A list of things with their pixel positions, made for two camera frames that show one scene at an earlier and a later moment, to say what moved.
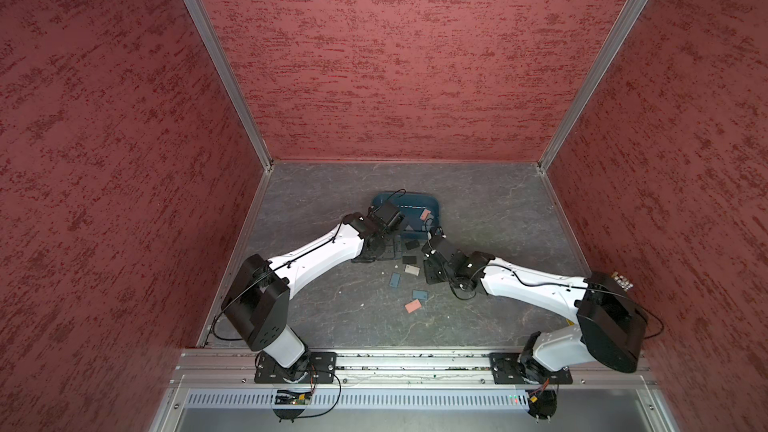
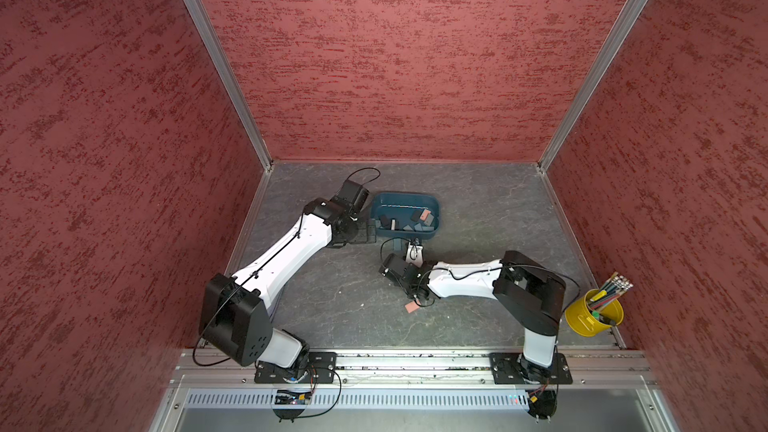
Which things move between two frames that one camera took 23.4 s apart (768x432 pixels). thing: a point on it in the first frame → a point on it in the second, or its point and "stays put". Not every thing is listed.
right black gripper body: (435, 273) → (408, 287)
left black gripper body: (386, 252) → (357, 232)
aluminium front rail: (587, 369) stays put
